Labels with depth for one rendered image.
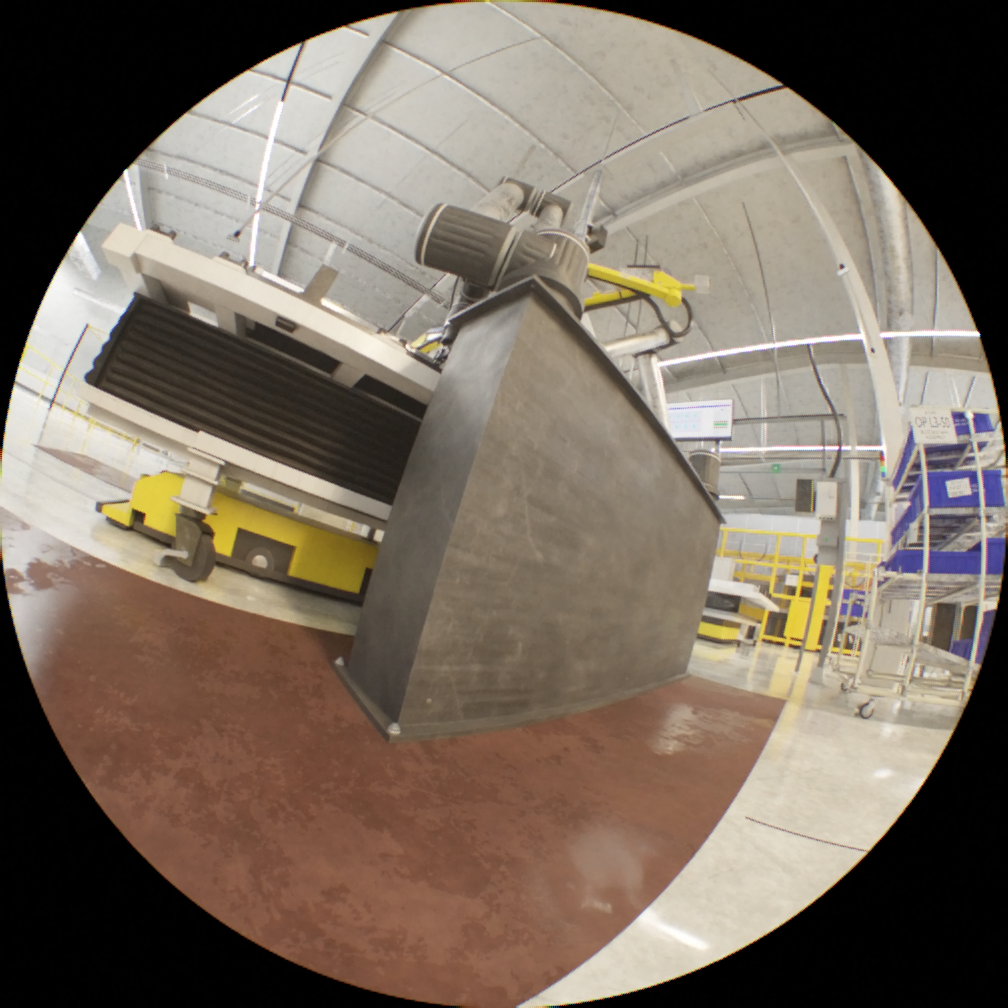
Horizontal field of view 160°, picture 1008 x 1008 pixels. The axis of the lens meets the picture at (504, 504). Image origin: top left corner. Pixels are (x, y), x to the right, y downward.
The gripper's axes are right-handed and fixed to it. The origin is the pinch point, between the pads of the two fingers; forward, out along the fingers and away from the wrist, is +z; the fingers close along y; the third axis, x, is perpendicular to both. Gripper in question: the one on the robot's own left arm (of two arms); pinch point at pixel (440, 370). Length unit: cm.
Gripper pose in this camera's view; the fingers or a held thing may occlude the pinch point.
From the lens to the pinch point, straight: 123.0
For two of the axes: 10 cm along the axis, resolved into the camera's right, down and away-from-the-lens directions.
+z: -2.8, 9.5, -1.7
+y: 6.8, 0.7, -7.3
